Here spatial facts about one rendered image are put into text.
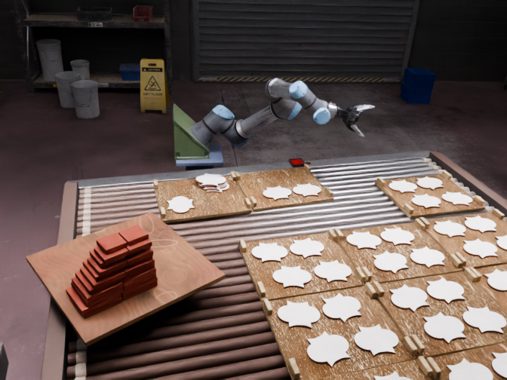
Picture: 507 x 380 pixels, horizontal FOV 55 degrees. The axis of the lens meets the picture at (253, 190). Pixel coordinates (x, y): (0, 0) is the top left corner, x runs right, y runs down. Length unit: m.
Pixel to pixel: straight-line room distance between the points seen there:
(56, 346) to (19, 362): 1.35
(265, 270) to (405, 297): 0.52
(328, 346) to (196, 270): 0.51
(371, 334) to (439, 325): 0.25
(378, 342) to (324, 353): 0.19
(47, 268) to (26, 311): 1.48
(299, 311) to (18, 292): 2.14
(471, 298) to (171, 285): 1.08
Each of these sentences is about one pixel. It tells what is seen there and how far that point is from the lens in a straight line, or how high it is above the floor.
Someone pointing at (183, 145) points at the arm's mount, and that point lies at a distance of 2.81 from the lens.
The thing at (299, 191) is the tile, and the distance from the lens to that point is 2.41.
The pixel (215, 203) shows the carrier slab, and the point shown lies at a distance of 2.29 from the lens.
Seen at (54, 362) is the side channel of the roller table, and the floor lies 0.95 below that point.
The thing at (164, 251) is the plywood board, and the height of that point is 1.04.
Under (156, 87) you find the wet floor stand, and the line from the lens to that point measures 5.91.
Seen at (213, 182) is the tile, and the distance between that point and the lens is 2.38.
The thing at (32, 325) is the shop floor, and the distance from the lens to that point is 3.19.
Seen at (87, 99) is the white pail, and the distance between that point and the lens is 5.85.
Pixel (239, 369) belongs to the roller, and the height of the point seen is 0.91.
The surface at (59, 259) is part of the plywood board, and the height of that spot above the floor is 1.04.
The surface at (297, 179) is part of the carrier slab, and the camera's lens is 2.53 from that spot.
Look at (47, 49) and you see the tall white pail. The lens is 6.76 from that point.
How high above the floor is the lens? 2.12
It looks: 30 degrees down
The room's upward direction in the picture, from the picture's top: 3 degrees clockwise
